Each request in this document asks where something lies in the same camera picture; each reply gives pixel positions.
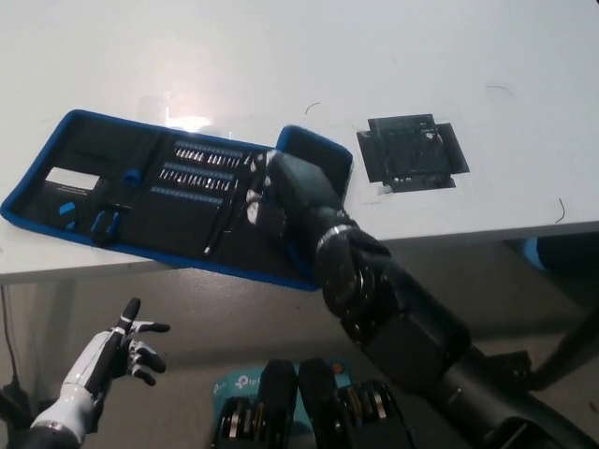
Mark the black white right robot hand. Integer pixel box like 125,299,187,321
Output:
244,151,350,240

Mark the black tape patch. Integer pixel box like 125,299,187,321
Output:
356,111,471,196

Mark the blue bit holder strip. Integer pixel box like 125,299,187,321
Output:
148,185,226,206
173,140,245,166
157,160,236,186

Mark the black power cable with plug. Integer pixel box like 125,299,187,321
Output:
0,284,30,413

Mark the black blue-edged roll-up toolkit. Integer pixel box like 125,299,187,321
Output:
0,109,355,294

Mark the teal tp-link box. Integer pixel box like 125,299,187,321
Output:
212,358,350,429

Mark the blue black clip tool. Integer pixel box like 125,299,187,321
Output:
91,209,124,245

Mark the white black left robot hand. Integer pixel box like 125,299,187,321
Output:
63,297,171,398

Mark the slim black silver extension rod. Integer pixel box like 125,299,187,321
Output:
202,184,241,256

